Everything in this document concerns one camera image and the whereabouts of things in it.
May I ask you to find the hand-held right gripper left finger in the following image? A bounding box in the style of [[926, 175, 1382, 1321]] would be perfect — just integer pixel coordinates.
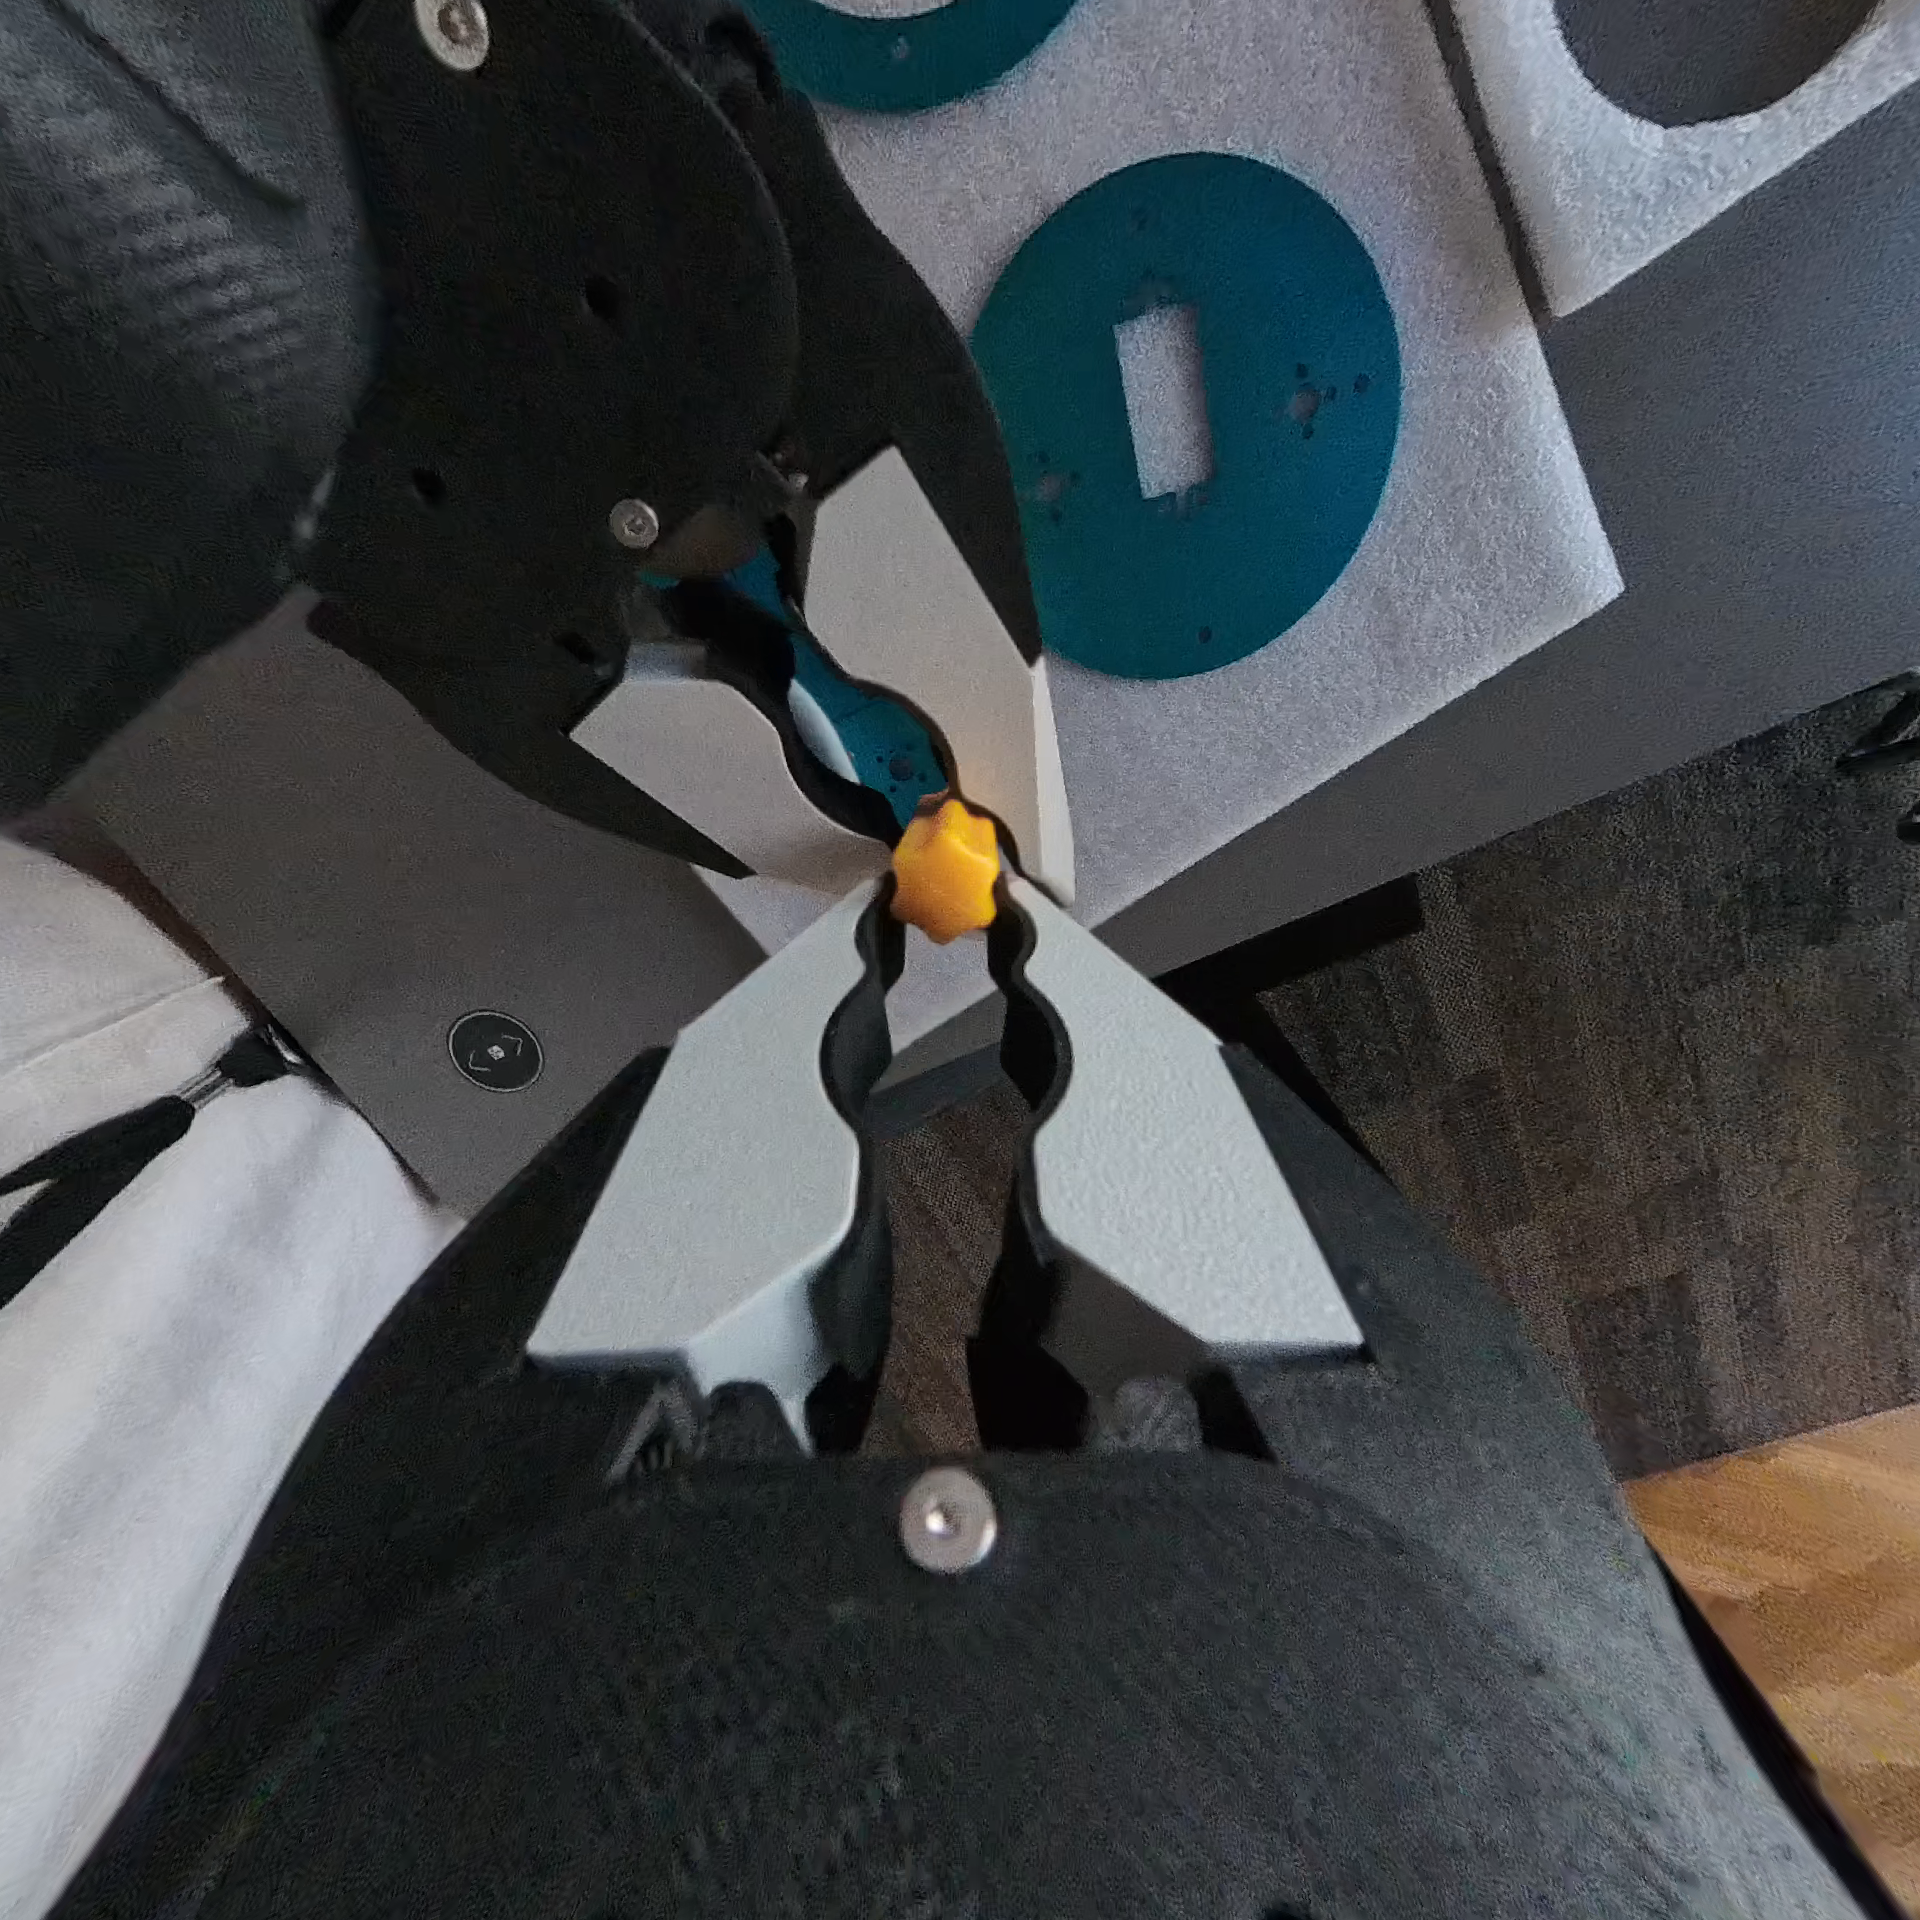
[[524, 882, 904, 1454]]

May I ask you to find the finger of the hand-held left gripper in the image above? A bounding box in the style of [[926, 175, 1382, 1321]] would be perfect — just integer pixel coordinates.
[[768, 443, 1077, 906], [567, 589, 912, 893]]

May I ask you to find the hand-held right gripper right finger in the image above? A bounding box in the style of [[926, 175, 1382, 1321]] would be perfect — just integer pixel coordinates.
[[1008, 882, 1369, 1449]]

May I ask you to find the small blue round plate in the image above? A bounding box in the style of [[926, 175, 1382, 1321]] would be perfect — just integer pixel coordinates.
[[644, 548, 962, 819]]

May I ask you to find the yellow-handled screwdriver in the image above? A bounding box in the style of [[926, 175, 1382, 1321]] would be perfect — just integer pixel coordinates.
[[887, 798, 1005, 947]]

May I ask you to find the round black desk control button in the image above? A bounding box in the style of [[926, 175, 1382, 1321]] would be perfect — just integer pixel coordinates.
[[446, 1008, 546, 1098]]

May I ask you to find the grey desk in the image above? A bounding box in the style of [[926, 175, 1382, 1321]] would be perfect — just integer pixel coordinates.
[[30, 0, 1920, 1218]]

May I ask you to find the blue round plate rectangular slot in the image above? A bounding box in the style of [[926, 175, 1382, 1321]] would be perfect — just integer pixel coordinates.
[[972, 152, 1403, 684]]

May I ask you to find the white foam sheet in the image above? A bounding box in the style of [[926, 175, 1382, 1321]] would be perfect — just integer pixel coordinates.
[[703, 0, 1627, 962]]

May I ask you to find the person's white shirt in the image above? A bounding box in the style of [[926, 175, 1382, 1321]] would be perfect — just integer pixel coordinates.
[[0, 831, 470, 1920]]

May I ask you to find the white foam block round hole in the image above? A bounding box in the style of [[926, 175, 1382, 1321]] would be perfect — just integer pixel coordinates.
[[1439, 0, 1920, 320]]

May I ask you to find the large blue ring plate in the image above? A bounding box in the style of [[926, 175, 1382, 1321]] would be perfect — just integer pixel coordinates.
[[741, 0, 1082, 114]]

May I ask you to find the black lanyard strap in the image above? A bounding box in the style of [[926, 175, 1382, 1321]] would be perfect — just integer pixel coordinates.
[[0, 1027, 313, 1312]]

